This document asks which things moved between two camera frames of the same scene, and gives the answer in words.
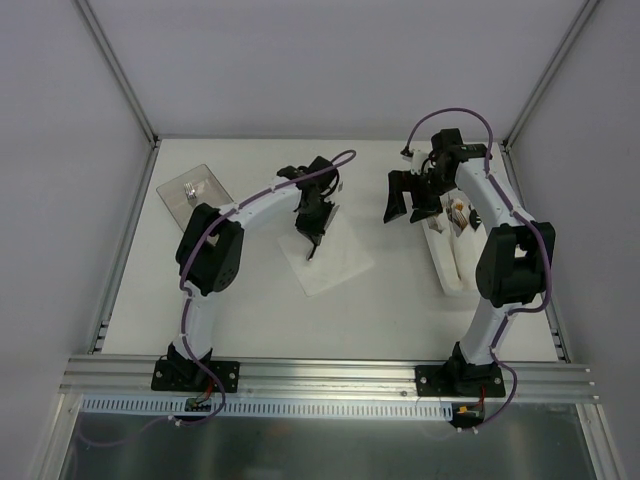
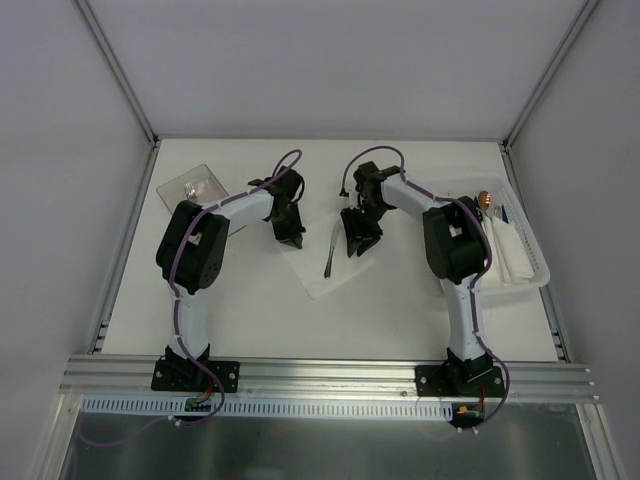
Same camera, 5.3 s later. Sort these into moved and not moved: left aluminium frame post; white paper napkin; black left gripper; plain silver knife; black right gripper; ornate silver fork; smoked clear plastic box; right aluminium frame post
Moved: black left gripper; plain silver knife; black right gripper
Not moved: ornate silver fork; white paper napkin; right aluminium frame post; smoked clear plastic box; left aluminium frame post
